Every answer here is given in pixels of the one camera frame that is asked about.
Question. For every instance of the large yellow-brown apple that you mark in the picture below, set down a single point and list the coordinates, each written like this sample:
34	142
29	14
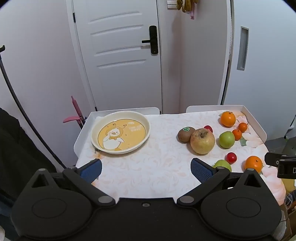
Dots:
202	141

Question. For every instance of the black stand pole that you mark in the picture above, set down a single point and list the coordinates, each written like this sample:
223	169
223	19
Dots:
13	92

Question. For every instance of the large orange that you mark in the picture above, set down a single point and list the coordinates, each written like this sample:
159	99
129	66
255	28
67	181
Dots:
253	164
227	119

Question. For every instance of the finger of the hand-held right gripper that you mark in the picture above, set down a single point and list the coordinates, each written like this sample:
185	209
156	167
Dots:
271	158

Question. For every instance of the brown kiwi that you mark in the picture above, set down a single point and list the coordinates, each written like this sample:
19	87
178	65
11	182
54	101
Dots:
185	134

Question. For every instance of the white tray table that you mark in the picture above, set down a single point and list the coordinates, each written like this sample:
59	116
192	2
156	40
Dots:
79	139
159	157

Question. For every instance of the small orange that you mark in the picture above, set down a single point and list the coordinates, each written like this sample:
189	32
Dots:
242	127
237	134

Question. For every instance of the black chair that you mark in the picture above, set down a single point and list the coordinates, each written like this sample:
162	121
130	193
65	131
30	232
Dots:
20	157

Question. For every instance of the red cherry tomato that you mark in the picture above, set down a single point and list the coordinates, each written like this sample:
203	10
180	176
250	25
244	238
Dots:
208	128
231	157

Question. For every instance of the olive hanging cloth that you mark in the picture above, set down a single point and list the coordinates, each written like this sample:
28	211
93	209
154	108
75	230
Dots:
186	5

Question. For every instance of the pink hanging item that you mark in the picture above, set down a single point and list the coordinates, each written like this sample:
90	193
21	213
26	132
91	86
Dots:
192	13

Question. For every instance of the white light switch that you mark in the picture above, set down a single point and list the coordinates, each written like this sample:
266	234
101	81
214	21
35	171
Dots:
171	4

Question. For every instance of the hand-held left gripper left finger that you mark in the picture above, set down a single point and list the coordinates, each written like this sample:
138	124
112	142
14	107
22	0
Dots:
92	170

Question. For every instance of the white door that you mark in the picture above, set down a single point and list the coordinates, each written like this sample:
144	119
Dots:
120	58

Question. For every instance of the green apple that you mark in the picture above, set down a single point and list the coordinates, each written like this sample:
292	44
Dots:
226	139
222	164

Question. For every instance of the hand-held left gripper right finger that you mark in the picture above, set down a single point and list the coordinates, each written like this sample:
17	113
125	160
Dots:
201	170

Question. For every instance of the pink dustpan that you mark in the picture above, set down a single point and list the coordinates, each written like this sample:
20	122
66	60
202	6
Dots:
75	115

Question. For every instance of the duck print plate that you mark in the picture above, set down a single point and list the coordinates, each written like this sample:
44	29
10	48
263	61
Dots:
120	133

